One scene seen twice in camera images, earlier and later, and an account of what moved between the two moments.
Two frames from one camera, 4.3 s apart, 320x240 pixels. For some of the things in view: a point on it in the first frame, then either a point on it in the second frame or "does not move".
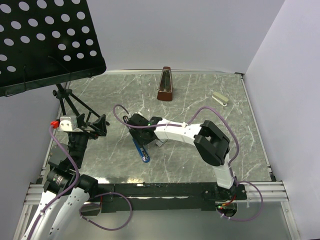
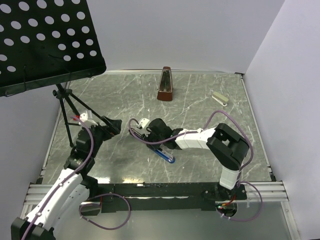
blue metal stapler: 142,152 -> 163,154
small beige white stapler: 220,98 does not move
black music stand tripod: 63,94 does not move
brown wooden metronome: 165,92 does not move
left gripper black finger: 100,125 -> 113,125
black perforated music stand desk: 46,42 does not move
